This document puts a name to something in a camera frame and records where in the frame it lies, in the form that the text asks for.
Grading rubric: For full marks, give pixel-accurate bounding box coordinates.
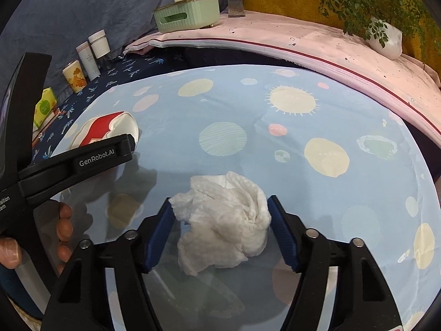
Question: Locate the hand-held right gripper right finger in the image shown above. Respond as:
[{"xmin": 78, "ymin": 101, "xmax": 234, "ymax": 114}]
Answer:
[{"xmin": 267, "ymin": 195, "xmax": 404, "ymax": 331}]

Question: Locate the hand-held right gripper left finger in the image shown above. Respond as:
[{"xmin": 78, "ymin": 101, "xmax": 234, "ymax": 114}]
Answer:
[{"xmin": 41, "ymin": 197, "xmax": 175, "ymax": 331}]

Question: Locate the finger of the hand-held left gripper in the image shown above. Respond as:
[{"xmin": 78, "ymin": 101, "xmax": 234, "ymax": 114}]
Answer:
[{"xmin": 18, "ymin": 133, "xmax": 136, "ymax": 205}]

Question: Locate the white tissue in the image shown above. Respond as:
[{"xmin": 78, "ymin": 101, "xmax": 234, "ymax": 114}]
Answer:
[{"xmin": 170, "ymin": 170, "xmax": 273, "ymax": 277}]

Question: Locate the person's left hand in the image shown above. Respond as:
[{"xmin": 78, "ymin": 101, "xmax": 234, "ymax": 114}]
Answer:
[{"xmin": 0, "ymin": 202, "xmax": 74, "ymax": 276}]

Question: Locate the green tissue pack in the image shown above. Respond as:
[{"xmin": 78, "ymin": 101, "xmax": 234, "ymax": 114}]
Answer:
[{"xmin": 33, "ymin": 87, "xmax": 58, "ymax": 129}]

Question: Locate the yellow patterned cup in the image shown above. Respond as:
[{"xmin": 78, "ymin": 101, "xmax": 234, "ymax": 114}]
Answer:
[{"xmin": 62, "ymin": 59, "xmax": 88, "ymax": 94}]

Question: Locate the navy palm print cloth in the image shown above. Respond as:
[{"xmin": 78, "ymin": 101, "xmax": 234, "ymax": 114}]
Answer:
[{"xmin": 32, "ymin": 53, "xmax": 189, "ymax": 163}]

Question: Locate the white tube bottle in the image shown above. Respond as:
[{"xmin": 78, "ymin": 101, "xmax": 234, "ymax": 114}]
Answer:
[{"xmin": 75, "ymin": 41, "xmax": 101, "ymax": 81}]

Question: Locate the white jar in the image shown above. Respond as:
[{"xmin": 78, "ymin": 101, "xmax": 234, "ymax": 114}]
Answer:
[{"xmin": 87, "ymin": 30, "xmax": 111, "ymax": 60}]

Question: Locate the light blue planet tablecloth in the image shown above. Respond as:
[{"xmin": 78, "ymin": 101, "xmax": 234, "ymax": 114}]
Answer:
[{"xmin": 21, "ymin": 67, "xmax": 441, "ymax": 331}]

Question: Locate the grey-blue blanket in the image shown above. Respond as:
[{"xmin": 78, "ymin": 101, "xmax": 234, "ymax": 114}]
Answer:
[{"xmin": 0, "ymin": 0, "xmax": 230, "ymax": 104}]

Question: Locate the green tissue box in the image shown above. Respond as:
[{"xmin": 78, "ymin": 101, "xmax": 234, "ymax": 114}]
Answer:
[{"xmin": 152, "ymin": 0, "xmax": 221, "ymax": 34}]

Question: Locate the pink cloth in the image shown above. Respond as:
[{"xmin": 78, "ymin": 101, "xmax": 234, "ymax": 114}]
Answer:
[{"xmin": 123, "ymin": 10, "xmax": 441, "ymax": 136}]

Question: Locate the white ribbed plant pot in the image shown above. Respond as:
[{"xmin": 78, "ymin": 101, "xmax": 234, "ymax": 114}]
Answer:
[{"xmin": 367, "ymin": 17, "xmax": 403, "ymax": 60}]

